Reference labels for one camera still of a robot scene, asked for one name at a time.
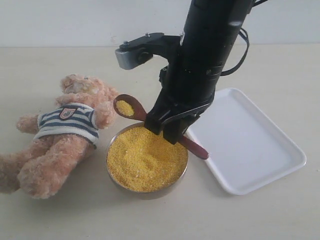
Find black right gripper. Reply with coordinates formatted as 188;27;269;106
144;62;224;145

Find dark red wooden spoon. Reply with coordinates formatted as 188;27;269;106
113;94;209;160

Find pink teddy bear striped shirt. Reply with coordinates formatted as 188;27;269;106
0;74;119;199

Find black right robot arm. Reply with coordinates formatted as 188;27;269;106
144;0;255;144

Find yellow millet grain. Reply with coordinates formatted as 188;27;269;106
106;122;188;193

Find metal bowl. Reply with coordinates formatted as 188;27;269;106
105;121;189;200

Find white rectangular plastic tray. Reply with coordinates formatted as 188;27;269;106
186;88;307;195

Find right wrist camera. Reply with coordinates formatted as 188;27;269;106
115;32;181;70

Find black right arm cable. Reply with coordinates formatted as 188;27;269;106
221;0;271;76

